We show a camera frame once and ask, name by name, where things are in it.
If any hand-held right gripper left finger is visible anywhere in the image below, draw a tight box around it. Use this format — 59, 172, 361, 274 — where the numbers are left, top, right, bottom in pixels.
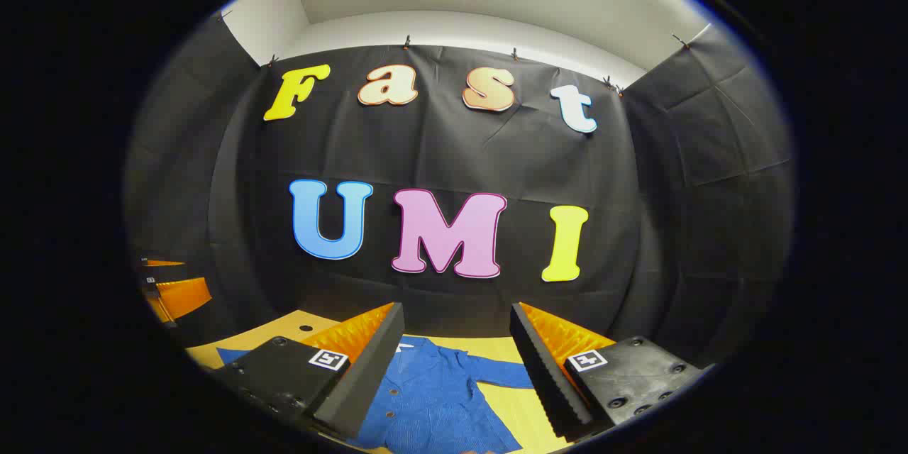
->
213, 301, 406, 439

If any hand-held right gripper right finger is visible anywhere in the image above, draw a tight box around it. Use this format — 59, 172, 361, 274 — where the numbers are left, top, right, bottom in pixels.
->
509, 301, 714, 441

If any blue jacket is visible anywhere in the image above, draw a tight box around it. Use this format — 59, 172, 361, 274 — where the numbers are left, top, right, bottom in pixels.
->
216, 335, 536, 454

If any black backdrop cloth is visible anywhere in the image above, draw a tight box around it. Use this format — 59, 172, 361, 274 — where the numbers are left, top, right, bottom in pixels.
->
124, 14, 794, 370

